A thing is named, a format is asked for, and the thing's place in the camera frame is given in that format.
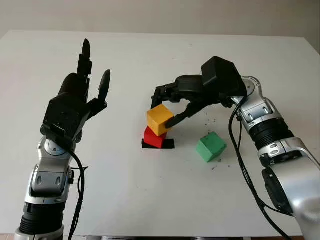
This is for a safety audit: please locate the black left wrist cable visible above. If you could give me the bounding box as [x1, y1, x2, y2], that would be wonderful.
[66, 144, 90, 240]

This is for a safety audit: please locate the black tape mark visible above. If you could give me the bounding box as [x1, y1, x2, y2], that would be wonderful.
[141, 137, 175, 150]

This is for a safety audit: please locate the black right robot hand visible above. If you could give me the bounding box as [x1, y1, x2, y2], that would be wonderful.
[150, 74, 223, 130]

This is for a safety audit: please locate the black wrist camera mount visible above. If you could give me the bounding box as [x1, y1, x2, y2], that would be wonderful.
[40, 92, 89, 151]
[200, 55, 247, 101]

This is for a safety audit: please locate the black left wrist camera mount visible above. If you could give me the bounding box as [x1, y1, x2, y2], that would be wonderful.
[40, 92, 89, 151]

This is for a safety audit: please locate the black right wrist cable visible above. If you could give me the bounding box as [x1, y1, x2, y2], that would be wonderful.
[229, 95, 291, 240]

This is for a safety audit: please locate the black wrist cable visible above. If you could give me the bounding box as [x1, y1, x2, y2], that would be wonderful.
[229, 95, 291, 240]
[66, 144, 90, 240]

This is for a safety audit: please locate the red wooden block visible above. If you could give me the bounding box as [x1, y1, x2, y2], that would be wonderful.
[143, 125, 168, 149]

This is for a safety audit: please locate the green wooden block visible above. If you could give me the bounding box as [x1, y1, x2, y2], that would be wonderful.
[195, 131, 228, 164]

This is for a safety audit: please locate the yellow wooden block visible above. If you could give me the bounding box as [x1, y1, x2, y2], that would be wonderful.
[146, 103, 175, 137]

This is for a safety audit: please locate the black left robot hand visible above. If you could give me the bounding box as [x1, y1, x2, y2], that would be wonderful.
[57, 38, 112, 120]

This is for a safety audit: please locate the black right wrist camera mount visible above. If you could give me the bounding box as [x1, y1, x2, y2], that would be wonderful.
[200, 55, 247, 101]

